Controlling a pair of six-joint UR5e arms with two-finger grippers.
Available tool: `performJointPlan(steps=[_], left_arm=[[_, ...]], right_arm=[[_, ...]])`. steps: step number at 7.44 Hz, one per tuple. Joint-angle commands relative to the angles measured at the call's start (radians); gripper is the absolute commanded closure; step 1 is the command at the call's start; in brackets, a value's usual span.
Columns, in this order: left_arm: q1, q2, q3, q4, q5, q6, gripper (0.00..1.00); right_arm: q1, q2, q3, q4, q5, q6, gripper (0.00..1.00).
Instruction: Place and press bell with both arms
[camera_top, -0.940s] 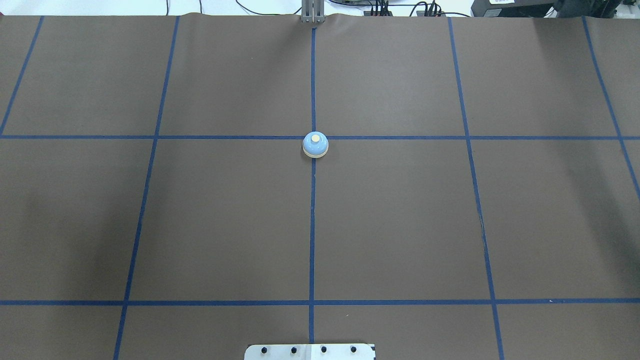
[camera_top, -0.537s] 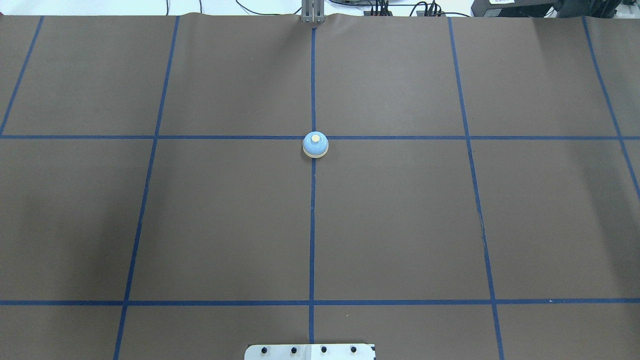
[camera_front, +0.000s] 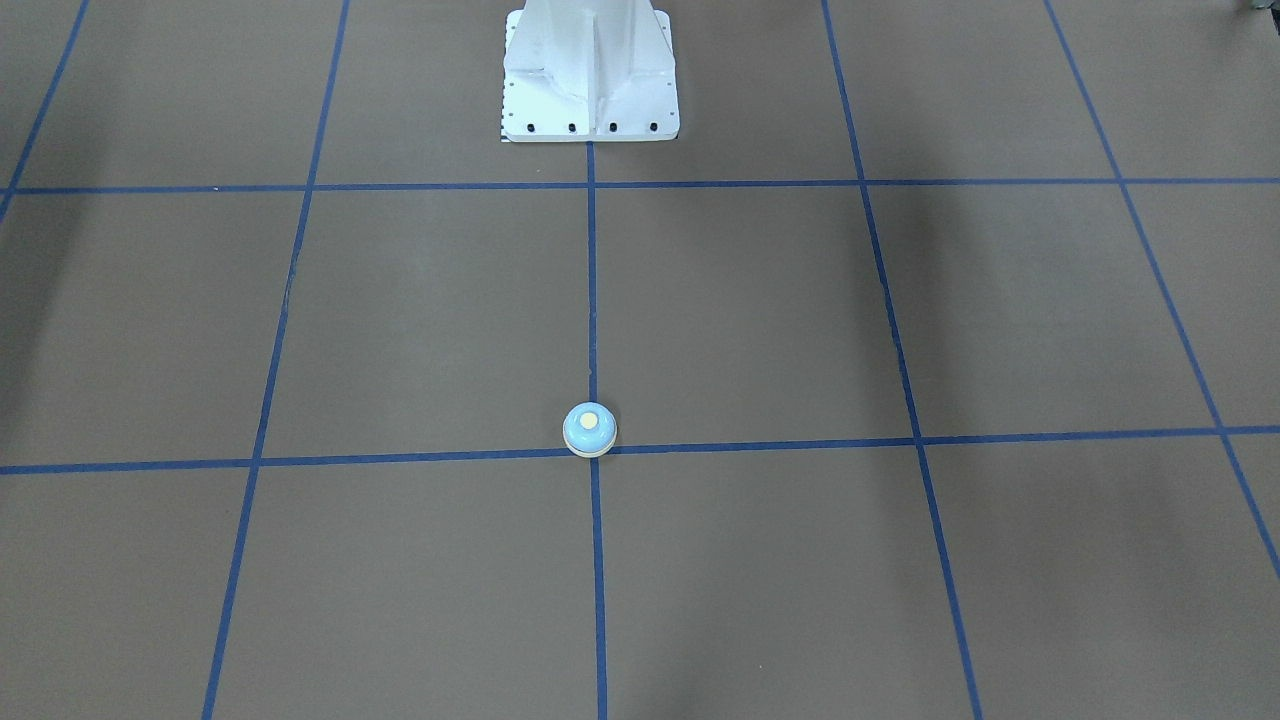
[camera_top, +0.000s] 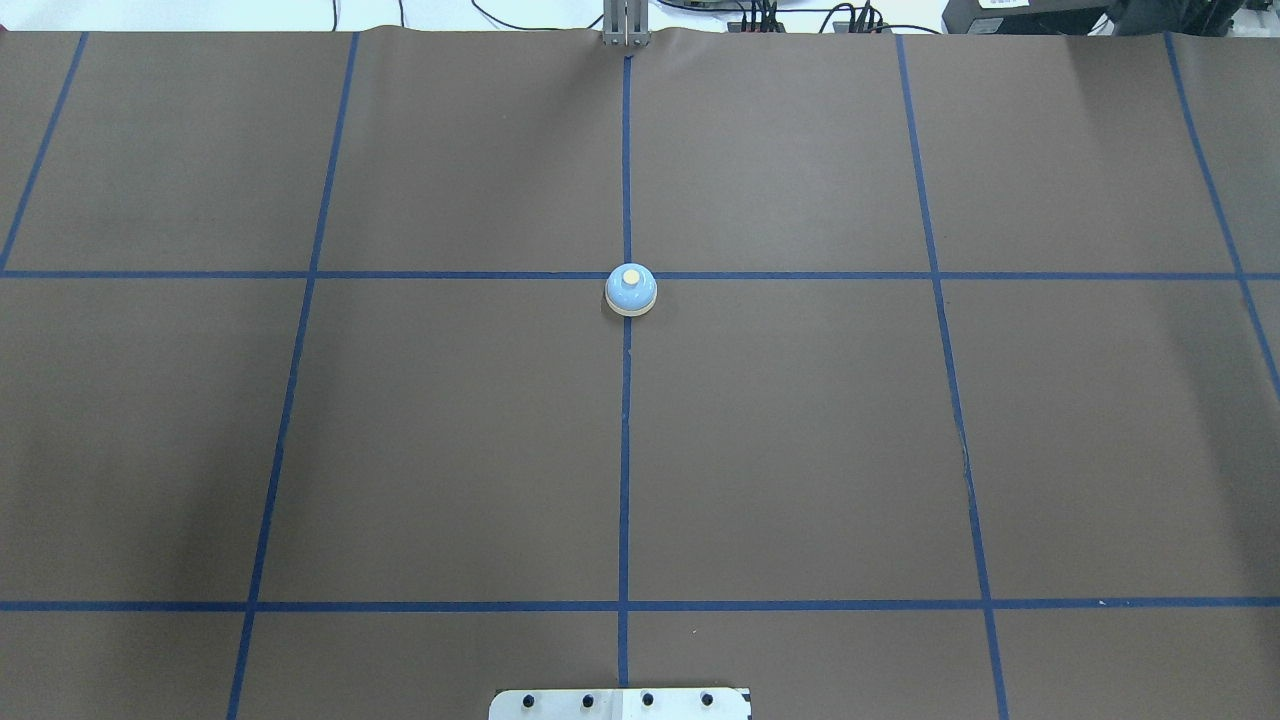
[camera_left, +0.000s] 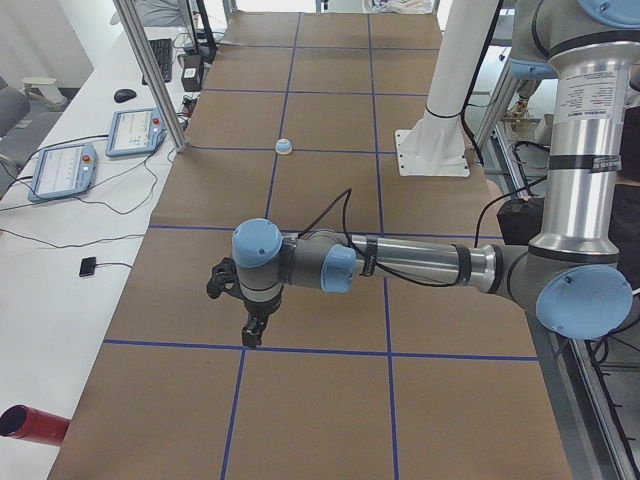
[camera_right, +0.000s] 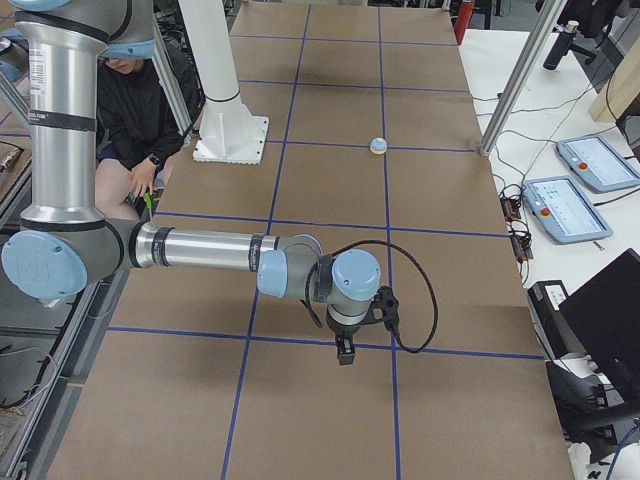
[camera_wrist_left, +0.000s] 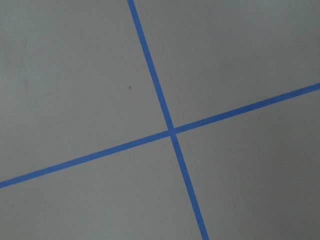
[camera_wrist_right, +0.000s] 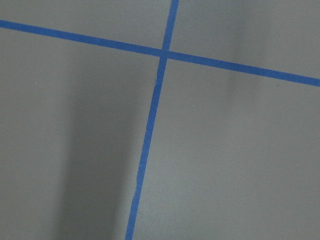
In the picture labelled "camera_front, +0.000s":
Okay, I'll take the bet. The brown paper table cover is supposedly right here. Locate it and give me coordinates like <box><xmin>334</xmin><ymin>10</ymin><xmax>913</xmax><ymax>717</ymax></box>
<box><xmin>3</xmin><ymin>1</ymin><xmax>1277</xmax><ymax>719</ymax></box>

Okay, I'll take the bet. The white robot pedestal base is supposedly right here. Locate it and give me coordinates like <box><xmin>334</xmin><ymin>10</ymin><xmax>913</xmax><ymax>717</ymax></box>
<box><xmin>500</xmin><ymin>1</ymin><xmax>681</xmax><ymax>143</ymax></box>

